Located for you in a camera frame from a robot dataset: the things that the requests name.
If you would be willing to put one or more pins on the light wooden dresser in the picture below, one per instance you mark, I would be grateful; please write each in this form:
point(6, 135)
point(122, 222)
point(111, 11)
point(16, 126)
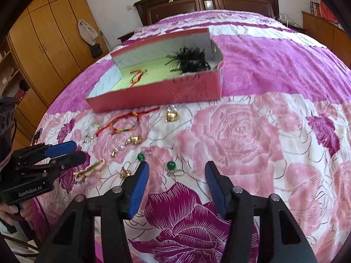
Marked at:
point(323, 33)

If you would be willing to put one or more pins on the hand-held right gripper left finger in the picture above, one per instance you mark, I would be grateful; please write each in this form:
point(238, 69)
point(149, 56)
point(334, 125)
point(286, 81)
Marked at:
point(138, 189)

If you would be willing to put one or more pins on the gold hair clip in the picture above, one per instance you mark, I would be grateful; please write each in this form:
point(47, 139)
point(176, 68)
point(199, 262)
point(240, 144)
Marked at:
point(90, 168)

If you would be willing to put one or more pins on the pink floral bedspread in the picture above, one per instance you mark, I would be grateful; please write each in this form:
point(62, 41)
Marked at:
point(246, 142)

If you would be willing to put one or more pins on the row of books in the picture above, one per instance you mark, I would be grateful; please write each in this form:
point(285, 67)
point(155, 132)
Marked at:
point(314, 7)

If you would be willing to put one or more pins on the pale plastic bag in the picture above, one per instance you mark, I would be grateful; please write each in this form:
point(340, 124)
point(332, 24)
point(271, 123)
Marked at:
point(286, 20)

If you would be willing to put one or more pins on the light wooden wardrobe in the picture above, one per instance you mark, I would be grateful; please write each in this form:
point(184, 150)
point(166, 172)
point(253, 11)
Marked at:
point(54, 33)

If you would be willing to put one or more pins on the black feather hair accessory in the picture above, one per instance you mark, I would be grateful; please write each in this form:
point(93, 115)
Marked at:
point(192, 57)

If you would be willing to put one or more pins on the small gold earring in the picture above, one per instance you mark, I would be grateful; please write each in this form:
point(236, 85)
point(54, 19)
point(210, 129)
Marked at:
point(125, 173)

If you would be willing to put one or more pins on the gold heart brooch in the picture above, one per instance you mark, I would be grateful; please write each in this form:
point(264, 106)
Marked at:
point(172, 116)

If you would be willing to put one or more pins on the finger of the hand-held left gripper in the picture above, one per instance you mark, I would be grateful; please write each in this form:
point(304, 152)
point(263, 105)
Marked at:
point(72, 159)
point(60, 148)

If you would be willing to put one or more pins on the beige hanging bag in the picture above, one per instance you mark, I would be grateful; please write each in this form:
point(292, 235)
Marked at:
point(87, 31)

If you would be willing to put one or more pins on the person's left hand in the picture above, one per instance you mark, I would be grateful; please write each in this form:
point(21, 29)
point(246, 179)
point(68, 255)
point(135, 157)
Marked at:
point(27, 209)

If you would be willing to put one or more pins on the red cardboard box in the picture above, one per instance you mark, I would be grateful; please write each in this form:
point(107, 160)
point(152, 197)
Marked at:
point(192, 87)

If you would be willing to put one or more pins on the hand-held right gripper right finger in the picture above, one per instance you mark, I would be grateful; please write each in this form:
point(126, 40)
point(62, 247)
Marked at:
point(216, 189)

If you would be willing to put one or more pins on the dark wooden nightstand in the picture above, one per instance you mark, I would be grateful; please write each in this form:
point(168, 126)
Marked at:
point(126, 37)

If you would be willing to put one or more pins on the black hanging bag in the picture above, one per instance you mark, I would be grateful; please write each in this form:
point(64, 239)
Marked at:
point(96, 50)

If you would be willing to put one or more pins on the green bead earring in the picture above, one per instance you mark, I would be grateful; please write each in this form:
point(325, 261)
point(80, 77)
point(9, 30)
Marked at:
point(171, 165)
point(140, 157)

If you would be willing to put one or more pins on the gold pearl drop earring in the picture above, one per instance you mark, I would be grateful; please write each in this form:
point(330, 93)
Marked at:
point(135, 139)

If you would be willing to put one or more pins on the dark wooden headboard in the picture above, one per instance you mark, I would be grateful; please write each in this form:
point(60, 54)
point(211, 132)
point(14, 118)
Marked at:
point(178, 8)

